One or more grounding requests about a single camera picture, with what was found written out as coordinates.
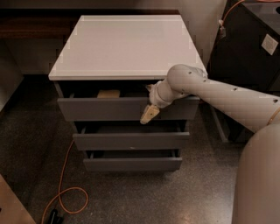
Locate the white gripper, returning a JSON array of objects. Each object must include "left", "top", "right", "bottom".
[{"left": 140, "top": 80, "right": 187, "bottom": 124}]

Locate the yellow sponge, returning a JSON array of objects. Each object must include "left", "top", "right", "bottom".
[{"left": 97, "top": 90, "right": 120, "bottom": 99}]

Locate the grey top drawer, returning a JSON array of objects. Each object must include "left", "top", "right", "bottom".
[{"left": 54, "top": 80, "right": 156, "bottom": 122}]

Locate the grey drawer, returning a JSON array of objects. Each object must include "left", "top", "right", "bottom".
[
  {"left": 73, "top": 121, "right": 190, "bottom": 151},
  {"left": 83, "top": 150, "right": 182, "bottom": 172},
  {"left": 54, "top": 80, "right": 156, "bottom": 122}
]

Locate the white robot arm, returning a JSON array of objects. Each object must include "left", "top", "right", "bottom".
[{"left": 140, "top": 64, "right": 280, "bottom": 224}]

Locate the grey middle drawer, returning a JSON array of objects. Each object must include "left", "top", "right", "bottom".
[{"left": 73, "top": 121, "right": 190, "bottom": 151}]

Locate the grey bottom drawer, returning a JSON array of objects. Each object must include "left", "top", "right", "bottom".
[{"left": 83, "top": 150, "right": 182, "bottom": 172}]

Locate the white cabinet countertop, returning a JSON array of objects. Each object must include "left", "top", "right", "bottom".
[{"left": 49, "top": 15, "right": 205, "bottom": 81}]

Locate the black cabinet on right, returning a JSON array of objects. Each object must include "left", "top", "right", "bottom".
[{"left": 207, "top": 0, "right": 280, "bottom": 144}]

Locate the white label sticker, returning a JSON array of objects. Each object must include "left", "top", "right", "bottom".
[{"left": 261, "top": 34, "right": 279, "bottom": 55}]

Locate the black plug on floor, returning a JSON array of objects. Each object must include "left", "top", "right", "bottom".
[{"left": 47, "top": 209, "right": 63, "bottom": 224}]

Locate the tan board corner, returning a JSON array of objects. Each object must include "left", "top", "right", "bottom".
[{"left": 0, "top": 175, "right": 36, "bottom": 224}]

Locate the orange cable on floor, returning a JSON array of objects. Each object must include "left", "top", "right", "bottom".
[{"left": 40, "top": 139, "right": 89, "bottom": 224}]

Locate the orange cable on right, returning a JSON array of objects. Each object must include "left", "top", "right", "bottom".
[{"left": 204, "top": 0, "right": 280, "bottom": 74}]

